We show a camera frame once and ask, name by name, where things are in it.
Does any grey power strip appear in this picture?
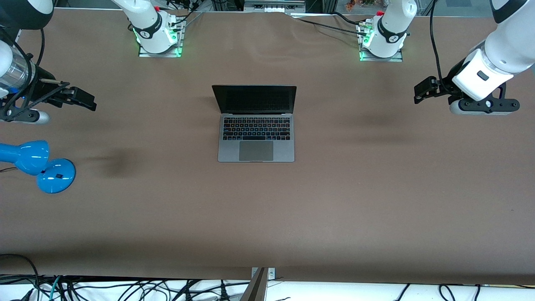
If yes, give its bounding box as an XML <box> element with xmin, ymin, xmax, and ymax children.
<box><xmin>244</xmin><ymin>0</ymin><xmax>306</xmax><ymax>13</ymax></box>

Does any blue desk lamp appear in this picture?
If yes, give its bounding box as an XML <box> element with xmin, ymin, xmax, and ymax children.
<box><xmin>0</xmin><ymin>140</ymin><xmax>76</xmax><ymax>194</ymax></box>

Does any black base connector cable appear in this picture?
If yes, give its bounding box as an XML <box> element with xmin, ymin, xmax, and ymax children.
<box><xmin>167</xmin><ymin>0</ymin><xmax>205</xmax><ymax>30</ymax></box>

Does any brown table cover sheet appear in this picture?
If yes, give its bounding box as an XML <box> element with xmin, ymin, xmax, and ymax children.
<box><xmin>0</xmin><ymin>8</ymin><xmax>535</xmax><ymax>286</ymax></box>

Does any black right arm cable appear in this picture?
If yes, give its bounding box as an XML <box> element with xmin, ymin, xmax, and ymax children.
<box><xmin>0</xmin><ymin>27</ymin><xmax>46</xmax><ymax>120</ymax></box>

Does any grey laptop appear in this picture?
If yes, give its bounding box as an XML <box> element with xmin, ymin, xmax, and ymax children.
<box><xmin>211</xmin><ymin>85</ymin><xmax>298</xmax><ymax>163</ymax></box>

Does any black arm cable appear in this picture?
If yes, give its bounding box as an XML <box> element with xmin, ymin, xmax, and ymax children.
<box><xmin>430</xmin><ymin>0</ymin><xmax>450</xmax><ymax>94</ymax></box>
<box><xmin>0</xmin><ymin>27</ymin><xmax>46</xmax><ymax>120</ymax></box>

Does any long black cable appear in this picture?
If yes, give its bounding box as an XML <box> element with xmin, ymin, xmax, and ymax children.
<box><xmin>288</xmin><ymin>15</ymin><xmax>368</xmax><ymax>36</ymax></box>

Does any short black cable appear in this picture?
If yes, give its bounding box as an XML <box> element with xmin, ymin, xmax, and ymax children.
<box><xmin>332</xmin><ymin>12</ymin><xmax>364</xmax><ymax>26</ymax></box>

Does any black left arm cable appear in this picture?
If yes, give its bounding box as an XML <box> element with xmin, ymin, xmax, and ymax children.
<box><xmin>430</xmin><ymin>0</ymin><xmax>450</xmax><ymax>94</ymax></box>

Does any black looped cable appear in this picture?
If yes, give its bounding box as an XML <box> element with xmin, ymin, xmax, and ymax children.
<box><xmin>0</xmin><ymin>253</ymin><xmax>41</xmax><ymax>301</ymax></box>

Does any teal cable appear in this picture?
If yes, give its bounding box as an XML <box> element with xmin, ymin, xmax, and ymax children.
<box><xmin>49</xmin><ymin>275</ymin><xmax>62</xmax><ymax>301</ymax></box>

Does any metal table bracket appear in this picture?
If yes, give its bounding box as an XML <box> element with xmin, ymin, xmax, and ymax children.
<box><xmin>240</xmin><ymin>267</ymin><xmax>276</xmax><ymax>301</ymax></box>

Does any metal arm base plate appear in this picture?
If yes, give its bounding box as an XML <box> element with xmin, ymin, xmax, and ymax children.
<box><xmin>138</xmin><ymin>17</ymin><xmax>185</xmax><ymax>58</ymax></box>
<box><xmin>358</xmin><ymin>21</ymin><xmax>404</xmax><ymax>63</ymax></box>

